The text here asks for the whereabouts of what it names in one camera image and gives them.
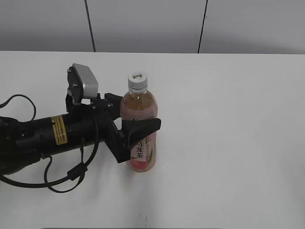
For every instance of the pink peach tea bottle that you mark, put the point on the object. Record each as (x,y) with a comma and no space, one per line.
(140,104)

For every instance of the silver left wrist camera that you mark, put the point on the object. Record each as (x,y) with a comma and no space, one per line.
(82,83)

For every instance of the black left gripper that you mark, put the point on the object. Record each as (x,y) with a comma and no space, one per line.
(119,141)

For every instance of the white bottle cap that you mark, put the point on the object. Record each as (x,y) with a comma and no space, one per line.
(137,81)

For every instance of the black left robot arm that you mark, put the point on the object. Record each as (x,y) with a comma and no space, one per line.
(25,143)

